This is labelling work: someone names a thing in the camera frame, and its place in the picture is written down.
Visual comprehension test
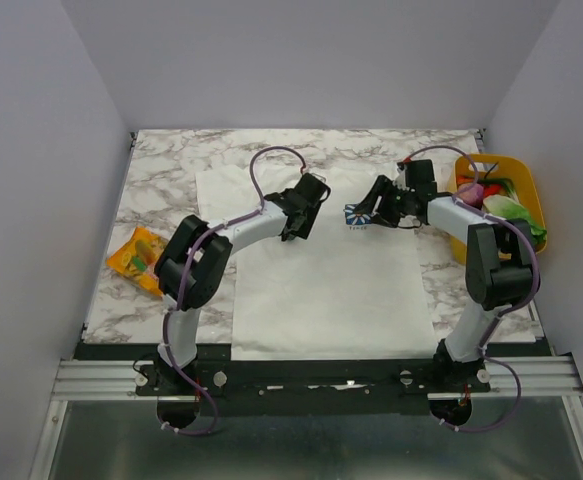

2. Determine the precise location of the white t-shirt with flower print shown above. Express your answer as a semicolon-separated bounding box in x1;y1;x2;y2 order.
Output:
194;166;452;362

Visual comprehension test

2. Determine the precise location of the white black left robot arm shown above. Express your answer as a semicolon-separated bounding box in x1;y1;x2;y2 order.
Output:
154;173;331;395

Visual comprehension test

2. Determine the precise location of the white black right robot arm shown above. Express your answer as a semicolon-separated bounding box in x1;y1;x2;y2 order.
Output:
355;159;540;392

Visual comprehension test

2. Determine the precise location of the purple toy onion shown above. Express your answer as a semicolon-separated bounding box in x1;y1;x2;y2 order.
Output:
457;183;484;209

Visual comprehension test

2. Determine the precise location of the red toy tomato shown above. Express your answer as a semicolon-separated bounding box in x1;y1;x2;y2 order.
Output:
484;184;507;198

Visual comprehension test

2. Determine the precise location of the green toy cabbage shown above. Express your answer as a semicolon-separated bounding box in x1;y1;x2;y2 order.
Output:
483;195;547;248

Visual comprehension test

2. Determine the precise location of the yellow plastic basket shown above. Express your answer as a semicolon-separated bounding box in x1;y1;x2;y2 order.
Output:
471;154;547;253

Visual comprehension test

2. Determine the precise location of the orange snack bag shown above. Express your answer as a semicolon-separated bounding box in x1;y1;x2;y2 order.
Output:
106;227;168;297

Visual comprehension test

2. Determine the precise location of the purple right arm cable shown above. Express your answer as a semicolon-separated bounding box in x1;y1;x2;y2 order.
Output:
400;145;542;434

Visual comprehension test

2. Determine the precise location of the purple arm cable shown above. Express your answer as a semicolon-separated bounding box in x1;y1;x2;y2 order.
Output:
400;145;542;434
160;145;310;435

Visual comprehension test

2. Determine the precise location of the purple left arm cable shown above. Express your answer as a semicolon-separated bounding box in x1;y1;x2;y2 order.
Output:
160;145;310;435

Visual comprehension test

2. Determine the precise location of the black mounting base plate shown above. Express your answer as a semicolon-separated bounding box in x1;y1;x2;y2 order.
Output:
74;343;490;423

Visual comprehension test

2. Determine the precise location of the aluminium rail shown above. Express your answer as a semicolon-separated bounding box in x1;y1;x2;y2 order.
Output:
52;356;583;401

